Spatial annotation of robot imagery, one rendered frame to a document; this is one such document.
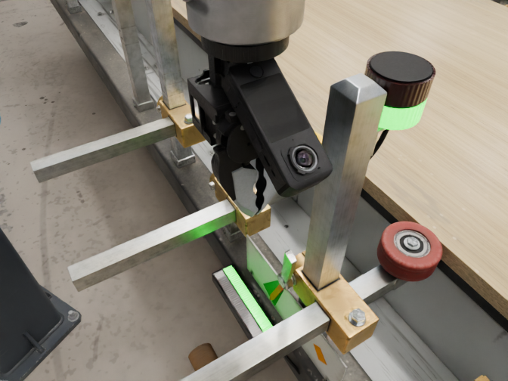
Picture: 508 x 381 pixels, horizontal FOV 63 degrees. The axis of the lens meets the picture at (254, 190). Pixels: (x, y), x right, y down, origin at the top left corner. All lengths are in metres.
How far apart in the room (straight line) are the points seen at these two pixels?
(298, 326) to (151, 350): 1.01
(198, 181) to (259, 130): 0.63
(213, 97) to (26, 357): 1.34
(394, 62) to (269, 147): 0.15
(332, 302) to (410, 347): 0.31
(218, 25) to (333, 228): 0.26
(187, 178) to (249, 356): 0.52
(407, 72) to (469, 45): 0.74
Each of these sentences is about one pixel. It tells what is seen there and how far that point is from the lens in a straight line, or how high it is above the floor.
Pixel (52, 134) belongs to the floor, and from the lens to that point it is 2.44.
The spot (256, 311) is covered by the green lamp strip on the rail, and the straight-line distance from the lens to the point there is 0.74.
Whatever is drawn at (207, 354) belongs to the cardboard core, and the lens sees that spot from 1.40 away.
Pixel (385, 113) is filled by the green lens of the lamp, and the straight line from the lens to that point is 0.40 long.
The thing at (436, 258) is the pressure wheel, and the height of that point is 0.91.
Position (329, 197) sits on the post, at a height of 1.04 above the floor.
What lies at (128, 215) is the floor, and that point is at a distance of 1.88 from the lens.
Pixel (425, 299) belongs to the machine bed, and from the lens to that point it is 0.79.
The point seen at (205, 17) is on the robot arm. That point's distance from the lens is 0.32.
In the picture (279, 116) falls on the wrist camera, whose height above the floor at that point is 1.16.
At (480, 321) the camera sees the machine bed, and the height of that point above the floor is 0.78.
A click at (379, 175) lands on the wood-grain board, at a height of 0.90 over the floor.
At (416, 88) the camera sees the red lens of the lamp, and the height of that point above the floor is 1.16.
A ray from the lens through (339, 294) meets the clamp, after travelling 0.57.
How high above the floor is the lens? 1.36
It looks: 46 degrees down
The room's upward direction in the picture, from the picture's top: straight up
